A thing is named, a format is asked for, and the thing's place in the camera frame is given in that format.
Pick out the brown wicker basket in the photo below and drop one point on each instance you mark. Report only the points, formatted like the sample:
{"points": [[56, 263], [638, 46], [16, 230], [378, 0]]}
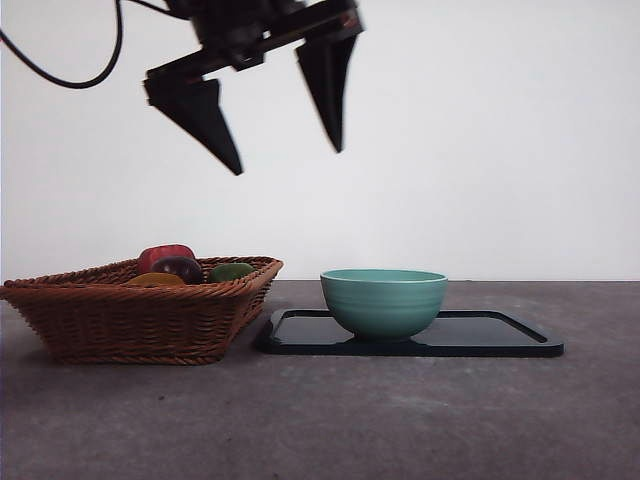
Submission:
{"points": [[140, 325]]}

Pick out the green avocado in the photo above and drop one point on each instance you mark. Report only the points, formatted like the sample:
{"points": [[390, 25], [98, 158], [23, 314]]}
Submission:
{"points": [[230, 272]]}

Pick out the dark rectangular tray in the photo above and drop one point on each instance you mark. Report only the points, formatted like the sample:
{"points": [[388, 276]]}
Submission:
{"points": [[475, 335]]}

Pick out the teal ribbed bowl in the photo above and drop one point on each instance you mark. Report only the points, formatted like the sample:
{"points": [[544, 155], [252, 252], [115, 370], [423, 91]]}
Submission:
{"points": [[385, 310]]}

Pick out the orange-brown kiwi fruit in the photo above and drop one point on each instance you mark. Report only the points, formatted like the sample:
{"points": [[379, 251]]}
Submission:
{"points": [[155, 280]]}

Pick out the dark purple round fruit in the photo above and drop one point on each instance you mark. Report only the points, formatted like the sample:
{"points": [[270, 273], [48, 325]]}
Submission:
{"points": [[180, 270]]}

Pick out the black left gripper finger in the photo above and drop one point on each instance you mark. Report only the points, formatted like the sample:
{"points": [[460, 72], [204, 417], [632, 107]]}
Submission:
{"points": [[327, 80], [200, 115]]}

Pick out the red bell pepper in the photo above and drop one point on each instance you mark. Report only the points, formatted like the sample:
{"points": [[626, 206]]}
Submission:
{"points": [[165, 251]]}

